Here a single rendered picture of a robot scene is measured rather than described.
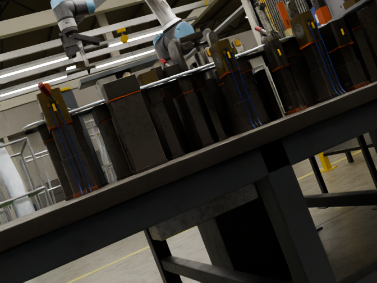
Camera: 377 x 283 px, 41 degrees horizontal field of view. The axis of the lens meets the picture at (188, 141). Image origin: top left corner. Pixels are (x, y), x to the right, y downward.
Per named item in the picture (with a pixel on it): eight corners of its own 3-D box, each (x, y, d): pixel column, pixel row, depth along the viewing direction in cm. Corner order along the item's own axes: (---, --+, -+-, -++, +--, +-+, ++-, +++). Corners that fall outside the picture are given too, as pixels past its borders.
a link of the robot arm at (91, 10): (83, 4, 240) (62, 7, 234) (92, -6, 231) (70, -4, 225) (89, 19, 240) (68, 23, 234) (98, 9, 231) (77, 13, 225)
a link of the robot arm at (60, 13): (69, -8, 225) (51, -5, 220) (78, 16, 225) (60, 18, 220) (63, 0, 231) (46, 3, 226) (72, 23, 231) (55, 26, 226)
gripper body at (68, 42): (69, 61, 228) (59, 36, 228) (87, 55, 229) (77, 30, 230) (67, 57, 221) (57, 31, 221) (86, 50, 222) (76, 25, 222)
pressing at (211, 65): (21, 128, 173) (19, 124, 173) (24, 136, 194) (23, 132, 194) (346, 18, 212) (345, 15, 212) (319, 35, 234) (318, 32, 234)
